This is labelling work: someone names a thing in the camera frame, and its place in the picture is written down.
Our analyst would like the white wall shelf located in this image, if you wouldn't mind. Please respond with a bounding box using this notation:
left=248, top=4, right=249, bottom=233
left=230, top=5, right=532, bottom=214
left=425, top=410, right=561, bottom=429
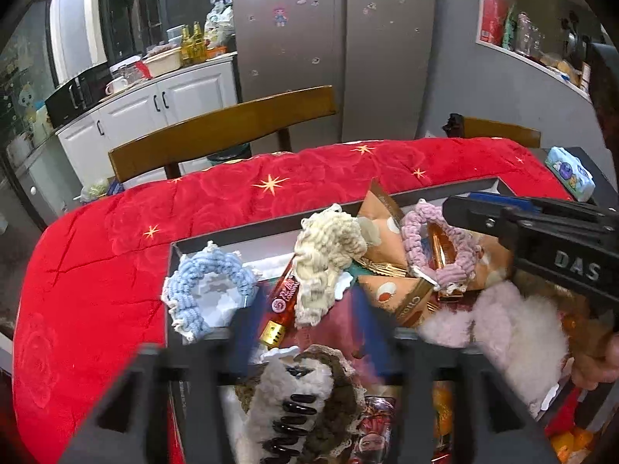
left=476, top=0, right=600, bottom=102

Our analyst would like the white plastic basin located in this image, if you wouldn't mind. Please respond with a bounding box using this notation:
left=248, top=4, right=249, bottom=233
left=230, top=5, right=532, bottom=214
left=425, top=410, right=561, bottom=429
left=144, top=51, right=182, bottom=77

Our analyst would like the printed snack bar packet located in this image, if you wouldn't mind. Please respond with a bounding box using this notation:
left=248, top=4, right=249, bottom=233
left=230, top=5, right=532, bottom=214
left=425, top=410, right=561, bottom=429
left=355, top=396, right=397, bottom=464

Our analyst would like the blue knitted scrunchie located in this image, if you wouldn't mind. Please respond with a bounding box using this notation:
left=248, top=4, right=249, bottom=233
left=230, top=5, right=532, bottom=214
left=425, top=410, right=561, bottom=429
left=162, top=242, right=257, bottom=344

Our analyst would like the triangular snack packet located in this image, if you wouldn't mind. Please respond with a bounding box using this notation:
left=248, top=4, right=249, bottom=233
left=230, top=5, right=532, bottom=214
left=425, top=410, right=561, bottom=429
left=358, top=273, right=436, bottom=329
left=358, top=179, right=412, bottom=271

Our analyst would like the white pompom hair tie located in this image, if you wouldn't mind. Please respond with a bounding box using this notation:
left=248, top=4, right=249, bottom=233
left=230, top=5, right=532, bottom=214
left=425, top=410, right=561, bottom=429
left=471, top=295, right=571, bottom=416

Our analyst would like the dark shallow gift box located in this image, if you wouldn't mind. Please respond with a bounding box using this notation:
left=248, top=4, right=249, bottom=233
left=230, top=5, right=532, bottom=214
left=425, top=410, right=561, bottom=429
left=167, top=176, right=600, bottom=464

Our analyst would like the white fuzzy hair clip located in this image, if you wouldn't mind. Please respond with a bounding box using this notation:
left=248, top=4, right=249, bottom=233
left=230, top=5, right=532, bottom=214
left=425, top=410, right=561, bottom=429
left=242, top=360, right=334, bottom=464

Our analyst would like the cream knitted scrunchie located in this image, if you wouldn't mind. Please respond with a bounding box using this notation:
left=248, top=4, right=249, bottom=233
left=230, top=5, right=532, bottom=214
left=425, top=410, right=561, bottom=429
left=292, top=204, right=371, bottom=327

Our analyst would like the glass door with stickers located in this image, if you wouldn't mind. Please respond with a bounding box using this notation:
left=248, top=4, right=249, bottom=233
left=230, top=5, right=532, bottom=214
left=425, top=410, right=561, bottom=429
left=0, top=10, right=63, bottom=262

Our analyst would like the red printed blanket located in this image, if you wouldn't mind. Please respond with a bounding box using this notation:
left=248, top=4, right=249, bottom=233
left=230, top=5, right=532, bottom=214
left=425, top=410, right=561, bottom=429
left=12, top=138, right=576, bottom=464

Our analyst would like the red box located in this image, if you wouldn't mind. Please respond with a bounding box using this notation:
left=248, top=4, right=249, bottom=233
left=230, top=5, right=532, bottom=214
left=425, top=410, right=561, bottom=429
left=481, top=0, right=511, bottom=46

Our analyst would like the red sausage snack stick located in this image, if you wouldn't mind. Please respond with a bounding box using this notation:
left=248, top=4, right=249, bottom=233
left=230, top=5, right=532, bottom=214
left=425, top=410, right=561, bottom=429
left=258, top=256, right=303, bottom=349

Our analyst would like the black microwave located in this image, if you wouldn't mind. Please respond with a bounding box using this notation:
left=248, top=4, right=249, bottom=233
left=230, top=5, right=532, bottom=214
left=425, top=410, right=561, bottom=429
left=45, top=60, right=114, bottom=129

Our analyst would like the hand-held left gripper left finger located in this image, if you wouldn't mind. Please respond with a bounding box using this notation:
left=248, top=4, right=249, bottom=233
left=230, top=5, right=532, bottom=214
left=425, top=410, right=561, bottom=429
left=63, top=309, right=264, bottom=464

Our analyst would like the gold lighter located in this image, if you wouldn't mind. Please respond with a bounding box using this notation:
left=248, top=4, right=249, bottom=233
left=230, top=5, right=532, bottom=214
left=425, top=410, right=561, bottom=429
left=428, top=222, right=460, bottom=271

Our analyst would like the wet wipes pack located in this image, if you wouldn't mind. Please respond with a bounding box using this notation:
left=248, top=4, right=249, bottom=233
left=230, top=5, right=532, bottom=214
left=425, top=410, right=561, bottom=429
left=545, top=146, right=595, bottom=202

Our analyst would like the person's right hand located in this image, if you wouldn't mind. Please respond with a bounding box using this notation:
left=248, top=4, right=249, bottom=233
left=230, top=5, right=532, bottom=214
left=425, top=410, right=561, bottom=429
left=571, top=316, right=619, bottom=392

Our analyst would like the white kitchen cabinet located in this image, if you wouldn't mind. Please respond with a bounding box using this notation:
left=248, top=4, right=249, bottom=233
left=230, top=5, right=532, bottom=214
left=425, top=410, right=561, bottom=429
left=55, top=53, right=240, bottom=189

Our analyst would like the silver refrigerator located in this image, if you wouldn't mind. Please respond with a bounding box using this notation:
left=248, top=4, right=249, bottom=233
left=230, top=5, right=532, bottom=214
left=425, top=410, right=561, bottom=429
left=229, top=0, right=438, bottom=148

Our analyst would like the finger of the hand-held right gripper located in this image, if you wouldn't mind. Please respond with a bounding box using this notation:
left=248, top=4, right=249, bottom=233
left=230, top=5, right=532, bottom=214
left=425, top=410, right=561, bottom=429
left=442, top=192, right=520, bottom=252
left=520, top=196, right=600, bottom=225

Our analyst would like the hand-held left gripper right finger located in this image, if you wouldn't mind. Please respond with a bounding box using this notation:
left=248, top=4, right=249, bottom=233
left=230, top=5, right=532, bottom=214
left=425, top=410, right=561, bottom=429
left=358, top=295, right=557, bottom=464

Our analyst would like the pink knitted scrunchie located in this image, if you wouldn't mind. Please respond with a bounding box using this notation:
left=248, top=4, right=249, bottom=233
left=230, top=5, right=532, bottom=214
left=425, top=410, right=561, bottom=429
left=400, top=200, right=484, bottom=293

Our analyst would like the plastic bag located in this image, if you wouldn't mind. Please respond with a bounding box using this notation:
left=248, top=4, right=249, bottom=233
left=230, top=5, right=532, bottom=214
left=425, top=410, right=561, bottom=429
left=203, top=0, right=238, bottom=51

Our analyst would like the brown knitted scrunchie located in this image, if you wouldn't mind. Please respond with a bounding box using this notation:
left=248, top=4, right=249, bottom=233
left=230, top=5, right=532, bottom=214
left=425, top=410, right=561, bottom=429
left=237, top=345, right=368, bottom=464

